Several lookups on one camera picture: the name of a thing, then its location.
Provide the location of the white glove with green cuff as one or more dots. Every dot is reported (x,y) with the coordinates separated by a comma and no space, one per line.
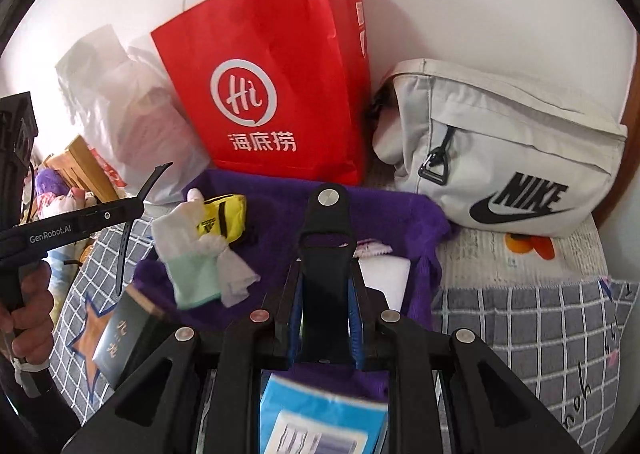
(195,259)

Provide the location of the red paper bag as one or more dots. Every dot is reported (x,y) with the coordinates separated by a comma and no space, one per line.
(300,58)

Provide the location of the person's left forearm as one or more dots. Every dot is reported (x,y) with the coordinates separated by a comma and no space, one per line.
(30,419)

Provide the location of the blue packet with white label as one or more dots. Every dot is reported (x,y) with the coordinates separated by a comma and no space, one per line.
(320,399)

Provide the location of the light wooden frame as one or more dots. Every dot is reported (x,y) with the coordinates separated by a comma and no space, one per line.
(82,158)

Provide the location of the red and white packet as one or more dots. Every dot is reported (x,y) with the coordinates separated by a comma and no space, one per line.
(107,168)

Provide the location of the person's left hand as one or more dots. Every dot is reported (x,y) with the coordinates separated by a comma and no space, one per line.
(30,314)

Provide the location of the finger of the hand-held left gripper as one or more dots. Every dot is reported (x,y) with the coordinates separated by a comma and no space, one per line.
(152,181)
(122,259)

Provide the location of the small patterned tissue pack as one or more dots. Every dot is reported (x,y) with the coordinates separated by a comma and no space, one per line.
(372,248)

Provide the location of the purple towel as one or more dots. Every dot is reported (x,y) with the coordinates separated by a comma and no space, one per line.
(390,214)

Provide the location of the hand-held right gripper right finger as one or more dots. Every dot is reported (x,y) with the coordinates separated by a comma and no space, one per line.
(356,334)

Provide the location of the dark green box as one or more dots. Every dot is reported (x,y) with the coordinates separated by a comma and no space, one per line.
(120,344)

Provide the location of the small yellow pouch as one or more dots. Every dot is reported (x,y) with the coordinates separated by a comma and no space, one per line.
(225,211)

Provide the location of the white tissue packet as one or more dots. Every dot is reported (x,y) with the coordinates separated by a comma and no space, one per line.
(391,284)

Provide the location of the white wristband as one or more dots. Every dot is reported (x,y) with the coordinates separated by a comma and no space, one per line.
(30,376)

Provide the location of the grey checked blanket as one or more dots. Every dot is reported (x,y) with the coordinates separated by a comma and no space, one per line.
(500,334)

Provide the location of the white plastic bag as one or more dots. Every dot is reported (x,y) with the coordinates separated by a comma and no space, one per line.
(125,108)

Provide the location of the grey waist bag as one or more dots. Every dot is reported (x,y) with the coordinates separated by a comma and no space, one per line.
(475,133)

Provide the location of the white and pink plush toy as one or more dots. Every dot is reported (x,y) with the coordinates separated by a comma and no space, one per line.
(67,206)

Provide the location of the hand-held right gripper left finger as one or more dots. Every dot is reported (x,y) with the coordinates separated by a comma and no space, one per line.
(296,329)

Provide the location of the purple plush toy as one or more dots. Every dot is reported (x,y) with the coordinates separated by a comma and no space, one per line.
(50,181)

